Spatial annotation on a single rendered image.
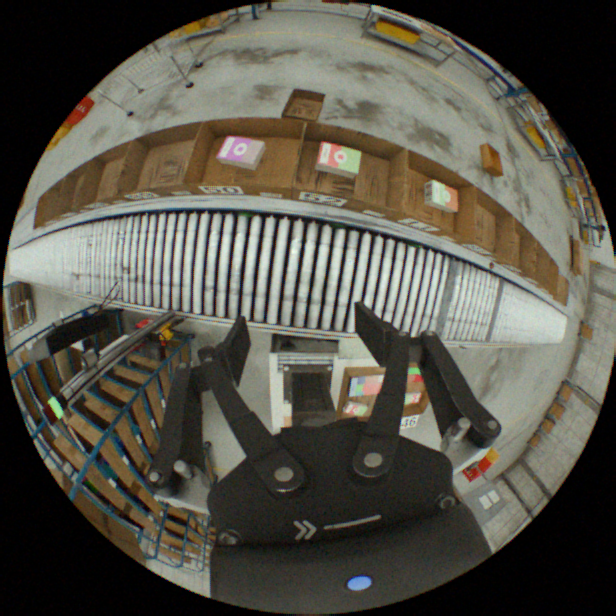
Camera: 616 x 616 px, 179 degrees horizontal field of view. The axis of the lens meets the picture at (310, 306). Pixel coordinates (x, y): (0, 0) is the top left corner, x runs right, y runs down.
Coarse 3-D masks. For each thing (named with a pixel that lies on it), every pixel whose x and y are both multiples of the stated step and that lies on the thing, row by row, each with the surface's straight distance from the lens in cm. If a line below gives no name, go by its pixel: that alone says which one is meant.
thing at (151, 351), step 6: (144, 342) 95; (150, 342) 95; (156, 342) 98; (144, 348) 94; (150, 348) 92; (156, 348) 90; (162, 348) 91; (144, 354) 96; (150, 354) 93; (156, 354) 91; (162, 354) 91; (156, 360) 93; (162, 360) 92
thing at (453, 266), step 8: (456, 264) 132; (448, 272) 136; (456, 272) 131; (448, 280) 135; (448, 288) 134; (448, 296) 133; (448, 304) 132; (440, 312) 137; (448, 312) 131; (440, 320) 136; (440, 328) 135; (440, 336) 135
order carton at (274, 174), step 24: (216, 120) 94; (240, 120) 91; (264, 120) 89; (288, 120) 87; (216, 144) 105; (288, 144) 98; (192, 168) 90; (216, 168) 99; (240, 168) 96; (264, 168) 93; (288, 168) 93; (264, 192) 83; (288, 192) 79
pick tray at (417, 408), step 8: (408, 368) 124; (408, 384) 143; (416, 384) 148; (408, 392) 148; (424, 392) 155; (424, 400) 155; (408, 408) 157; (416, 408) 160; (424, 408) 156; (408, 416) 151
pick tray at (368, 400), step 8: (344, 368) 119; (352, 368) 119; (360, 368) 120; (368, 368) 121; (376, 368) 123; (384, 368) 125; (344, 376) 119; (352, 376) 112; (360, 376) 113; (344, 384) 118; (344, 392) 118; (344, 400) 120; (352, 400) 133; (360, 400) 135; (368, 400) 137; (368, 408) 142; (336, 416) 136; (344, 416) 141; (352, 416) 142; (360, 416) 145; (368, 416) 147
